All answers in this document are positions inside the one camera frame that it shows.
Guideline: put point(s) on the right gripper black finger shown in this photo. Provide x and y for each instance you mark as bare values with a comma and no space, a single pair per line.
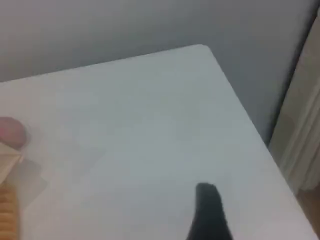
208,217

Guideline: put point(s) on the beige curtain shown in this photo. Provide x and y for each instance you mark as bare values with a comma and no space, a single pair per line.
300,120

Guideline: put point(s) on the ridged long bread roll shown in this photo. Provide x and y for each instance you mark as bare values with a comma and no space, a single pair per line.
7,215

